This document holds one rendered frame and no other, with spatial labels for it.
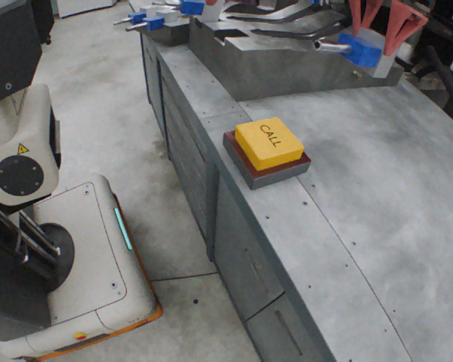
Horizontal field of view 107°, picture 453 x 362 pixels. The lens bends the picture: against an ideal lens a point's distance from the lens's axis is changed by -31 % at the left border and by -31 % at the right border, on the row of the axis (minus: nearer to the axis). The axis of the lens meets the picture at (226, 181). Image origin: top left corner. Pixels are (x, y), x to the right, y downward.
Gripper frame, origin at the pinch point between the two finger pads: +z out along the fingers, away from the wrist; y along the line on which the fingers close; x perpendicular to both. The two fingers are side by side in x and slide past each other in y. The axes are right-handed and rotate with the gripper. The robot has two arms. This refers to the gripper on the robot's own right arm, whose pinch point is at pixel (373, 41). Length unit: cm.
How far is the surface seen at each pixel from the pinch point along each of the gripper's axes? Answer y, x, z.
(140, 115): 131, 23, 95
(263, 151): -4.6, 17.7, 11.8
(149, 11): 54, 21, 8
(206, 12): 26.7, 13.4, 4.1
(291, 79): 10.2, 3.5, 12.0
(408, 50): 23, -61, 6
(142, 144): 98, 27, 95
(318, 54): 10.2, -1.2, 7.0
